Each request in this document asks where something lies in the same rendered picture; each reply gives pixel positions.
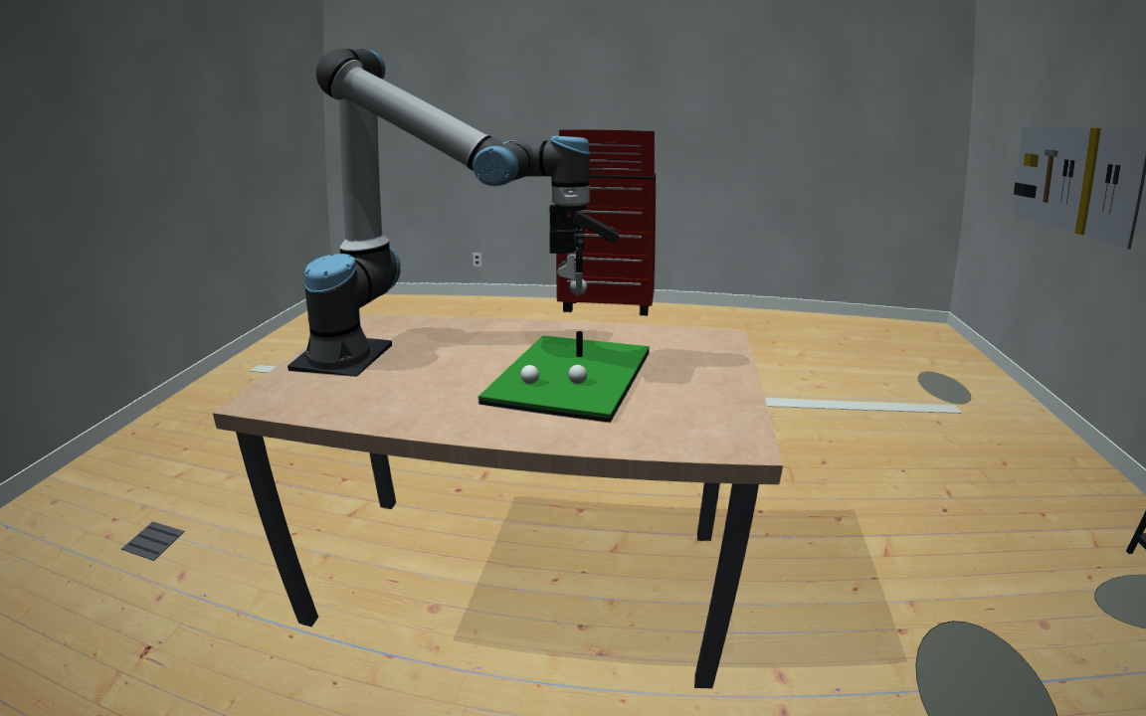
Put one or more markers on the green mat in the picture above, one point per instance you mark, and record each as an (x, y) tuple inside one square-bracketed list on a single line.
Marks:
[(611, 370)]

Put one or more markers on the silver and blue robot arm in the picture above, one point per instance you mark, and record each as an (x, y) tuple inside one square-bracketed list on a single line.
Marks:
[(335, 287)]

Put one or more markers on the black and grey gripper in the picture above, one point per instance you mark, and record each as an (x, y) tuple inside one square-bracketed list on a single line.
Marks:
[(568, 239)]

